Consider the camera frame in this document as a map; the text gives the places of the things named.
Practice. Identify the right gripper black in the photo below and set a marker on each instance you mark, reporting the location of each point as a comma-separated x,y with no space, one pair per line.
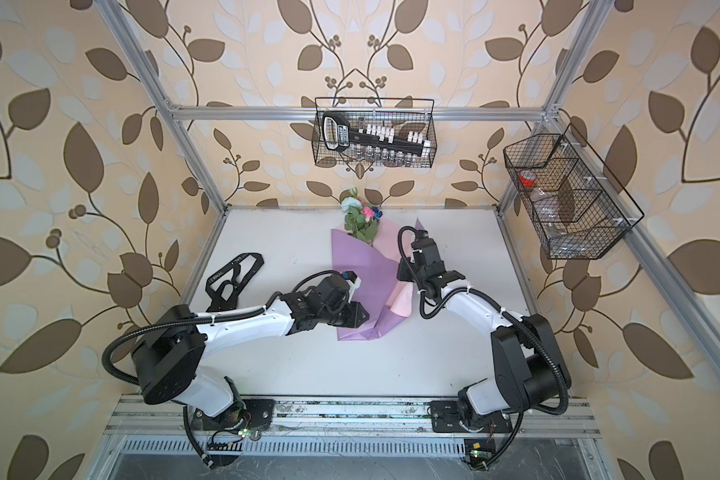
404,271

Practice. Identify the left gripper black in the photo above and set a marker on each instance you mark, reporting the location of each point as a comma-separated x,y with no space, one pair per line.
357,318

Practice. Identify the pink purple wrapping paper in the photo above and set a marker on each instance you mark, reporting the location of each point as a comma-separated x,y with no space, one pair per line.
388,301

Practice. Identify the pink fake rose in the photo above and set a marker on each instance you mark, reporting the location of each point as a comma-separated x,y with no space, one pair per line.
361,228

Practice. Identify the small magenta fake flower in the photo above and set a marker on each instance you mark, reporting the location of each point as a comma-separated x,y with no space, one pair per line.
368,213

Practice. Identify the pale green fake flower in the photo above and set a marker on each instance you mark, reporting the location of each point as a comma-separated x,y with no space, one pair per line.
350,201

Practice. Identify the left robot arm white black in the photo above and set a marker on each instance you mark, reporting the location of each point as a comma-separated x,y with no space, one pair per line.
165,360

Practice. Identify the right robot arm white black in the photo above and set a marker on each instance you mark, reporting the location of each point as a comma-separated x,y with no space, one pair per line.
529,371

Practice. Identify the black socket tool set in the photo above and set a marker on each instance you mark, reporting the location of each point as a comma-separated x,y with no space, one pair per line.
338,134

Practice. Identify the red capped clear bottle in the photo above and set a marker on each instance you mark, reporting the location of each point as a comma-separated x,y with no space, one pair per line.
545,206

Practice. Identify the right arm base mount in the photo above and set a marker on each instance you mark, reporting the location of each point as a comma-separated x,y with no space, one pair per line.
456,416

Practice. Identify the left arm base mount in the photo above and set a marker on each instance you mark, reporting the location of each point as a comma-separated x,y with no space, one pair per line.
240,417

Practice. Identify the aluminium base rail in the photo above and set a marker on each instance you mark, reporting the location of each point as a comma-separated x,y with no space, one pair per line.
322,416

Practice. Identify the back black wire basket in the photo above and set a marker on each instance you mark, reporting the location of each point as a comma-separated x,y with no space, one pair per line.
403,114

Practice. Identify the black wire basket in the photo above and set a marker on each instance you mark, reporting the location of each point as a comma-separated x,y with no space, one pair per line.
403,114
597,210

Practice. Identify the right black wire basket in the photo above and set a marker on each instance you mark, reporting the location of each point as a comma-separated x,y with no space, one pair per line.
597,210

